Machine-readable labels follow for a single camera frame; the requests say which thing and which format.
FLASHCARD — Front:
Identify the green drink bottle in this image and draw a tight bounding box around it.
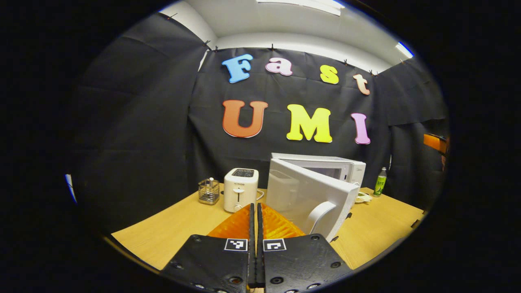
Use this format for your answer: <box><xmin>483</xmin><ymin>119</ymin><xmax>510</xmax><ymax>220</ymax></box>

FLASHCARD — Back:
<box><xmin>373</xmin><ymin>167</ymin><xmax>387</xmax><ymax>197</ymax></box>

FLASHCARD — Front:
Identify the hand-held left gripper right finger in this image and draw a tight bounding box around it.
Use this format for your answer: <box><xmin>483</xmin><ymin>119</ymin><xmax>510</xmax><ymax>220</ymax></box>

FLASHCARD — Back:
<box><xmin>257</xmin><ymin>202</ymin><xmax>353</xmax><ymax>293</ymax></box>

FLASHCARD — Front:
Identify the white microwave oven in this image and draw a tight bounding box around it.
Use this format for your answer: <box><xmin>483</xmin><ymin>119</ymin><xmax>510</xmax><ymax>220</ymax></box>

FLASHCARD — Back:
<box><xmin>266</xmin><ymin>153</ymin><xmax>366</xmax><ymax>243</ymax></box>

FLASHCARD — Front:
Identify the white toaster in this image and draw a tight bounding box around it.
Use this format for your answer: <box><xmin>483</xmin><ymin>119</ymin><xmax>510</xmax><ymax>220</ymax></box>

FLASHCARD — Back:
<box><xmin>223</xmin><ymin>168</ymin><xmax>259</xmax><ymax>213</ymax></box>

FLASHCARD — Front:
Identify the ceiling light panel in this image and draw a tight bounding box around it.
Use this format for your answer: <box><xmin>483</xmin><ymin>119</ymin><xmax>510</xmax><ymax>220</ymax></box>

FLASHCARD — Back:
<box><xmin>395</xmin><ymin>42</ymin><xmax>414</xmax><ymax>59</ymax></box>

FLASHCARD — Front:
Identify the metal wire basket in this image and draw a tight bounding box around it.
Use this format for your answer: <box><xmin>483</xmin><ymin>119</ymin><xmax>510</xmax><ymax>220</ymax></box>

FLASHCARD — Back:
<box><xmin>198</xmin><ymin>179</ymin><xmax>221</xmax><ymax>205</ymax></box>

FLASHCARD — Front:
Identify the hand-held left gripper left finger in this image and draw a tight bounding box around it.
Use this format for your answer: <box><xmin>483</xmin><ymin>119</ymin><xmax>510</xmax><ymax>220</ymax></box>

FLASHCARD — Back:
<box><xmin>160</xmin><ymin>203</ymin><xmax>257</xmax><ymax>293</ymax></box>

